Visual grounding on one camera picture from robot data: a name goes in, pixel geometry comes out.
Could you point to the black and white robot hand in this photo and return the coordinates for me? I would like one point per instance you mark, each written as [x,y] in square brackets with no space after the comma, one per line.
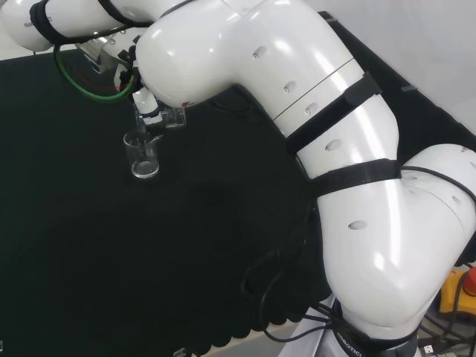
[147,104]

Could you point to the empty clear glass beaker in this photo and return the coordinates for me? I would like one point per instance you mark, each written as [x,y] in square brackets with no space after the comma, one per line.
[145,172]

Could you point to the black bench cloth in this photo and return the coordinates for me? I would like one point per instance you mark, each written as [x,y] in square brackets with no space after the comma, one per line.
[111,241]

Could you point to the yellow stop button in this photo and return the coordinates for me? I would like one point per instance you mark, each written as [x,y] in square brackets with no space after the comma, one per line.
[453,294]

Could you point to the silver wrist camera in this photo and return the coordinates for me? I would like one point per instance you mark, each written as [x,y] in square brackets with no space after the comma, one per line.
[100,50]

